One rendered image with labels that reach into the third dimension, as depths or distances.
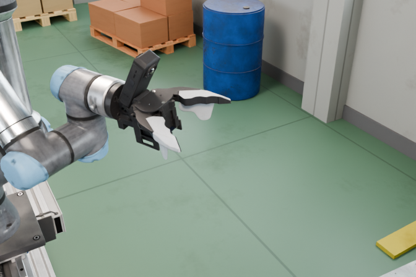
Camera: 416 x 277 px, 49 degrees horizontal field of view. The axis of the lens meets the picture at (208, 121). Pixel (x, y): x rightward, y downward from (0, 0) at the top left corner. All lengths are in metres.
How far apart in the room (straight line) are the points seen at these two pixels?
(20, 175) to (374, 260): 2.10
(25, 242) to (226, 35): 2.85
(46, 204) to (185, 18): 3.86
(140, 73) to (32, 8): 5.43
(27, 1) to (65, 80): 5.24
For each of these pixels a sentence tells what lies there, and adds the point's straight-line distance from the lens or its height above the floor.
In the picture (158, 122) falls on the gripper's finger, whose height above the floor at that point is 1.46.
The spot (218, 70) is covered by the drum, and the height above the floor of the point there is 0.28.
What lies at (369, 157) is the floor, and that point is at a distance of 3.42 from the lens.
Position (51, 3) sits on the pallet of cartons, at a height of 0.26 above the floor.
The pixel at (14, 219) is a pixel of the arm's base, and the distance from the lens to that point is 1.23.
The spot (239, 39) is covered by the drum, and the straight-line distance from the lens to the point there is 3.76.
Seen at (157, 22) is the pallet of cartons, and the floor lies 0.37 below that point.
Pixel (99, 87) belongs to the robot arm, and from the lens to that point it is 0.85.
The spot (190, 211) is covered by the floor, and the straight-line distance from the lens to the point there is 2.78.
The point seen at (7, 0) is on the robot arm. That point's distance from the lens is 1.05.
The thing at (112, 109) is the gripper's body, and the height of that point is 1.43.
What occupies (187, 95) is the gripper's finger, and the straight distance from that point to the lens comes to 0.80.
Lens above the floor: 1.82
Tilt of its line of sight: 30 degrees down
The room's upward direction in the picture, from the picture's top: straight up
